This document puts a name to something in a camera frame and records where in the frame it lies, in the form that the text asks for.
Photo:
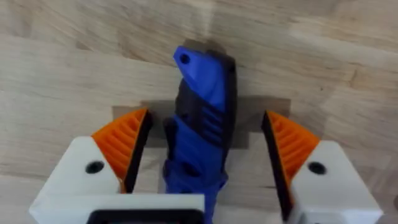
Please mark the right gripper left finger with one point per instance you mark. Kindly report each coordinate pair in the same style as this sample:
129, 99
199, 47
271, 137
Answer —
81, 168

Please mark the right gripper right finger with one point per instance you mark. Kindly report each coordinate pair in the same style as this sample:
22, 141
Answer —
323, 186

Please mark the blue electric screwdriver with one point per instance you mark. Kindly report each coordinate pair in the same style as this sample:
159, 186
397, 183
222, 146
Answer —
199, 124

